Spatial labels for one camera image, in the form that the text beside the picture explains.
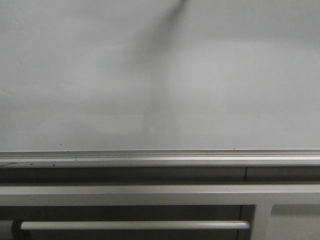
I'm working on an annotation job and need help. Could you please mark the white horizontal bar handle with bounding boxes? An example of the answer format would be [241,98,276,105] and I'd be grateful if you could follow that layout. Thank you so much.
[21,220,250,231]

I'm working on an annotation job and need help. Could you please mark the white cabinet frame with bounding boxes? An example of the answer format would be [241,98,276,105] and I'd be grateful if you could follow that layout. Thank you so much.
[0,184,320,240]

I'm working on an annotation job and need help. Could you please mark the aluminium whiteboard marker tray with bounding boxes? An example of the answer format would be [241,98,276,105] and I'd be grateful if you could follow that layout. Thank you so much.
[0,149,320,169]

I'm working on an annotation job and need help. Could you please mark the white whiteboard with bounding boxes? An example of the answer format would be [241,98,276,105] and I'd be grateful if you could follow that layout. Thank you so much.
[0,0,320,152]

